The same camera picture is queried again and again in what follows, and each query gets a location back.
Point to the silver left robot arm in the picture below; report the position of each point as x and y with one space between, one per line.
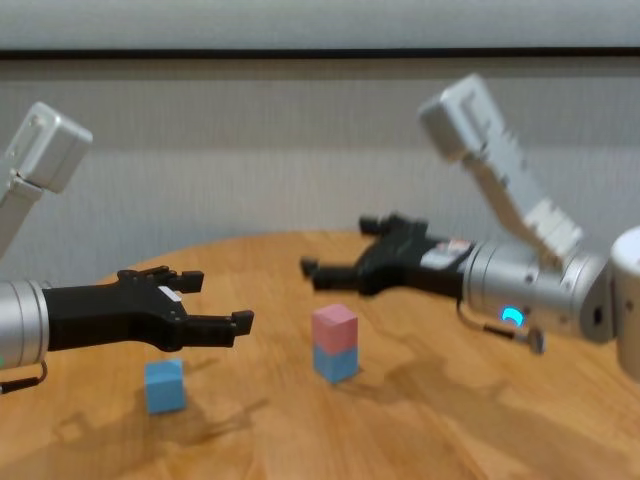
22 325

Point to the pink cube block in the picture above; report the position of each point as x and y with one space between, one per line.
334 327

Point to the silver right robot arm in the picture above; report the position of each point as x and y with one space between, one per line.
520 290

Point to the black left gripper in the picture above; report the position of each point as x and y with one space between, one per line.
110 315

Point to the blue cube block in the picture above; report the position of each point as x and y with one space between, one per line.
165 390
335 364

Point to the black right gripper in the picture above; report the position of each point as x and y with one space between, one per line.
405 265

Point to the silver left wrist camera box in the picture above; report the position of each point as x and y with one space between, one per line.
47 147

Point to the black wall rail strip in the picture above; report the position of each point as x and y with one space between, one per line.
320 54

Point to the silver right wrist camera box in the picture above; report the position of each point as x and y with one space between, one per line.
465 120

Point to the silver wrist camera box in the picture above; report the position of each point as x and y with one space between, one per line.
465 120
47 147

